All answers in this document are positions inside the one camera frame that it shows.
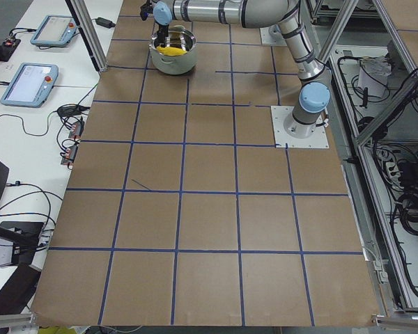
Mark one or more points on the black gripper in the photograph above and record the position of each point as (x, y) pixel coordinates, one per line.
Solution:
(162, 30)

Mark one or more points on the yellow corn cob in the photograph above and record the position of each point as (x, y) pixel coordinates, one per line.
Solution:
(171, 51)

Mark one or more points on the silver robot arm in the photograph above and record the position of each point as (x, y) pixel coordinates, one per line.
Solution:
(278, 21)

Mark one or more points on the pale green cooking pot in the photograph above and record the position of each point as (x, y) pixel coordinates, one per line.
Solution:
(178, 37)

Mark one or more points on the black power adapter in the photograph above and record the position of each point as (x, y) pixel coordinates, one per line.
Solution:
(100, 21)

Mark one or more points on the blue teach pendant far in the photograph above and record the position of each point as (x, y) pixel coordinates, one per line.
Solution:
(54, 31)

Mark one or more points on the blue teach pendant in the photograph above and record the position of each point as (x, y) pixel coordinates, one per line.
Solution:
(54, 31)
(31, 85)

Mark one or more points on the blue teach pendant near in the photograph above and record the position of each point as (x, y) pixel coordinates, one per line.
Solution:
(31, 85)

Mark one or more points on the black monitor stand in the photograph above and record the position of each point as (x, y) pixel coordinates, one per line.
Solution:
(18, 239)

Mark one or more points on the aluminium frame post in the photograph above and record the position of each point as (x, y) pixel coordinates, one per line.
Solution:
(83, 20)

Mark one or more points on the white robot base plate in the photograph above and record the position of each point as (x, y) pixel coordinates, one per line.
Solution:
(288, 133)

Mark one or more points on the aluminium frame rail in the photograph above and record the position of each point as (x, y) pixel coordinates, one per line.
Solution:
(372, 49)

